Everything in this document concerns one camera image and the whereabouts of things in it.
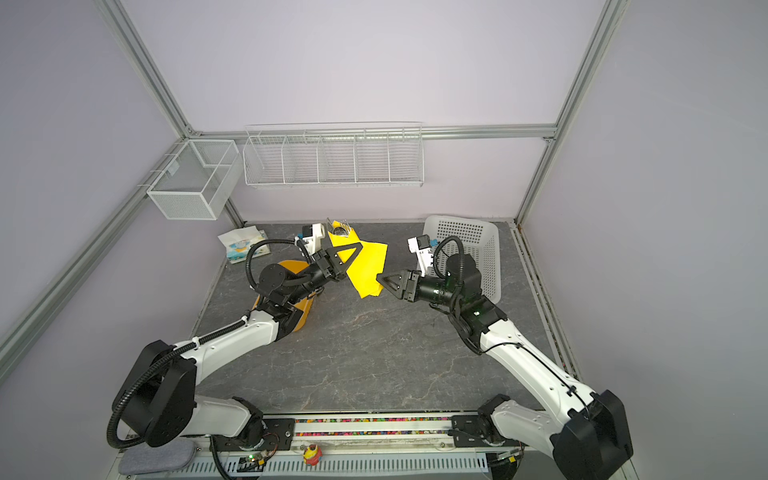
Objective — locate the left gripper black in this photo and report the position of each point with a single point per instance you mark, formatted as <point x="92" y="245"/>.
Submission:
<point x="331" y="266"/>

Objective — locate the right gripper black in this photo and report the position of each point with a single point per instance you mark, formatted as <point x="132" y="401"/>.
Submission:
<point x="407" y="288"/>

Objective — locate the silver spoon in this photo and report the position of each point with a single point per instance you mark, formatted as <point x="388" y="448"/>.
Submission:
<point x="338" y="228"/>

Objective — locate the yellow paper napkin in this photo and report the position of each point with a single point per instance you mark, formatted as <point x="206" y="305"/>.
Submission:
<point x="371" y="262"/>

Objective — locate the white perforated plastic basket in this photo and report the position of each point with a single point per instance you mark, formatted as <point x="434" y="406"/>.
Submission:
<point x="480" y="240"/>

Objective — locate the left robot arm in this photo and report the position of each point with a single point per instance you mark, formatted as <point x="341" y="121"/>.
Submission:
<point x="158" y="402"/>

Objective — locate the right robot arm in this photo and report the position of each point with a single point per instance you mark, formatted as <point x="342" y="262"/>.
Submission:
<point x="586" y="433"/>

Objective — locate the orange plastic tray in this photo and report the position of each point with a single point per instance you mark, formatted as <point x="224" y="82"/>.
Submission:
<point x="282" y="296"/>

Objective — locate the tissue pack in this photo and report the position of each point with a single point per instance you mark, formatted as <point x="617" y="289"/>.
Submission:
<point x="238" y="242"/>

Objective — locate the red emergency stop button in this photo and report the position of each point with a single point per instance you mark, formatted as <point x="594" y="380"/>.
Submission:
<point x="312" y="455"/>

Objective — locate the grey cloth pad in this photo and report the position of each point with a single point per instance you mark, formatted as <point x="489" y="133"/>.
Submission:
<point x="144" y="459"/>

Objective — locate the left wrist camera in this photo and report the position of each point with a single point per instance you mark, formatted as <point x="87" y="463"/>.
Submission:
<point x="309" y="240"/>

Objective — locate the white wire shelf basket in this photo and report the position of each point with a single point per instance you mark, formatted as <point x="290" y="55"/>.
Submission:
<point x="334" y="154"/>

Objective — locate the white mesh wall box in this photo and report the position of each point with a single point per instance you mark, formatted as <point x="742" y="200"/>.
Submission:
<point x="198" y="180"/>

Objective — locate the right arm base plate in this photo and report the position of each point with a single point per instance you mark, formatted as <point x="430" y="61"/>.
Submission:
<point x="475" y="431"/>

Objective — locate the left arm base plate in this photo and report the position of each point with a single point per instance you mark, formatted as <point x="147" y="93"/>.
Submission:
<point x="272" y="434"/>

